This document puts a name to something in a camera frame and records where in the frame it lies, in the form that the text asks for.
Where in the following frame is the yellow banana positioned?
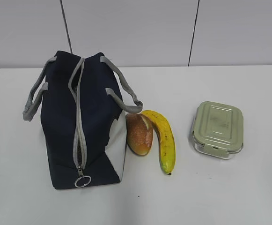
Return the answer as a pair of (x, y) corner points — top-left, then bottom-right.
(141, 110), (176, 176)

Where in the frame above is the navy blue lunch bag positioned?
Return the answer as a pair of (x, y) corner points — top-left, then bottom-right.
(22, 51), (143, 190)

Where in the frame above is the brown bread roll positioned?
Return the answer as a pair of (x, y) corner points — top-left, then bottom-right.
(126, 113), (153, 156)

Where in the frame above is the glass container green lid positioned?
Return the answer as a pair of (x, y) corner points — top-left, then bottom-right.
(190, 101), (244, 159)

